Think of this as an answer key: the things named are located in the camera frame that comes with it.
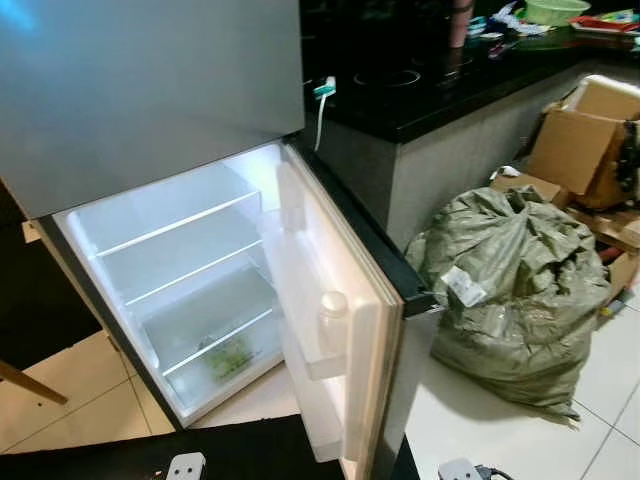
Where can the white-capped frosted plastic bottle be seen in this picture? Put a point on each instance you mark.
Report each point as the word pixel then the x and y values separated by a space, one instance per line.
pixel 333 325

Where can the fridge door with white shelves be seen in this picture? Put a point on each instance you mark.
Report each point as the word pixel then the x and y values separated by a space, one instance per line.
pixel 350 250

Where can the white-rimmed glass fridge shelf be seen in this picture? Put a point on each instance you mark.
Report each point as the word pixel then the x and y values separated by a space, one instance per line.
pixel 220 342
pixel 180 224
pixel 195 272

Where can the steel fridge body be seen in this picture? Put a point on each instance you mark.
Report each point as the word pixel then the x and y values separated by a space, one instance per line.
pixel 140 210

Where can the flat cardboard piece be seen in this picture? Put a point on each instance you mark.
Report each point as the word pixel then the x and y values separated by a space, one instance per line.
pixel 620 230

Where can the large open cardboard box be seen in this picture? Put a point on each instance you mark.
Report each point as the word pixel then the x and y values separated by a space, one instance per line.
pixel 575 145

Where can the small cardboard box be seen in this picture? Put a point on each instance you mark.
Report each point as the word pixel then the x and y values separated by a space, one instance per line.
pixel 530 188

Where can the large green woven sack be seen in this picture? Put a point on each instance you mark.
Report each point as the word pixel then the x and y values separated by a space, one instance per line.
pixel 520 280

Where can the red tray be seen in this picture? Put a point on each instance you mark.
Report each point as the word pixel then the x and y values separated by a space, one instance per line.
pixel 620 22

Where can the green plastic bowl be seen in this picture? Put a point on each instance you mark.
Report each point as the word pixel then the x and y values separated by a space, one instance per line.
pixel 555 12

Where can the white and blue wrapper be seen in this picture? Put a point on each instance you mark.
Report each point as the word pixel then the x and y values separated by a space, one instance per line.
pixel 510 20

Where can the dark pink cup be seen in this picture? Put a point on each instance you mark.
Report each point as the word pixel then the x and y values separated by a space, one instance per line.
pixel 461 20

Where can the green leafy vegetables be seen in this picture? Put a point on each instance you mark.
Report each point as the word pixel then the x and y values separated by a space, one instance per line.
pixel 230 358

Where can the steel freezer door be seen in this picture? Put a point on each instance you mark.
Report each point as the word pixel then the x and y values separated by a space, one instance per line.
pixel 150 90

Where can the black floor mat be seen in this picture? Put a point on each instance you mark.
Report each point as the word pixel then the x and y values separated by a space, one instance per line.
pixel 100 460

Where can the brown wooden stick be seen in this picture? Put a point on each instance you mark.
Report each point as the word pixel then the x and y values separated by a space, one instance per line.
pixel 30 382

